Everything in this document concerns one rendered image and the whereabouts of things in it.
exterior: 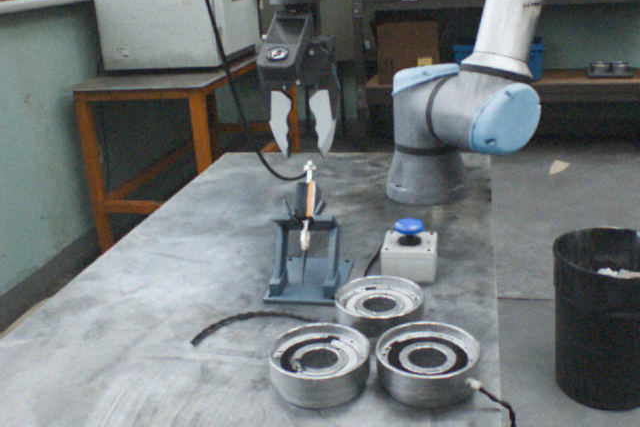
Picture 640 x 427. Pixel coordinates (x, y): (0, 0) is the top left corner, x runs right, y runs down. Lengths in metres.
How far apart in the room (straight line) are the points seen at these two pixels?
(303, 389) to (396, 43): 3.59
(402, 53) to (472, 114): 3.12
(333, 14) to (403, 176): 3.35
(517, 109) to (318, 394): 0.58
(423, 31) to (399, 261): 3.29
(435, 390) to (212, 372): 0.25
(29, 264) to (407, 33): 2.48
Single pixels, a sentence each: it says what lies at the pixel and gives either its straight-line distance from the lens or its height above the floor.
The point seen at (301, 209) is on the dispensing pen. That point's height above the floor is 0.91.
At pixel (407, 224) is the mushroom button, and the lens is 0.92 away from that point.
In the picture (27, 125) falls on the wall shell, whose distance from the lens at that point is 2.88.
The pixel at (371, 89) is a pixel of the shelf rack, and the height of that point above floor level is 0.44.
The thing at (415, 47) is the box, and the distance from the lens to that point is 4.17.
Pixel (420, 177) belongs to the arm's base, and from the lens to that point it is 1.19.
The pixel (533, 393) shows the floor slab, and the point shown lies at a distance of 2.12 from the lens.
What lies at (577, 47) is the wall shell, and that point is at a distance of 4.72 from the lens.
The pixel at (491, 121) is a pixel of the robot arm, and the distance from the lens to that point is 1.05.
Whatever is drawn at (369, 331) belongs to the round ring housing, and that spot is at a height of 0.82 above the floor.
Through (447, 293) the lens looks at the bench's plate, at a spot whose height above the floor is 0.80.
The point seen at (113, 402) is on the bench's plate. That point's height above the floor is 0.80.
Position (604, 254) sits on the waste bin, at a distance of 2.17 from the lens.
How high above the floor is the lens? 1.22
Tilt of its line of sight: 19 degrees down
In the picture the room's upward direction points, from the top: 4 degrees counter-clockwise
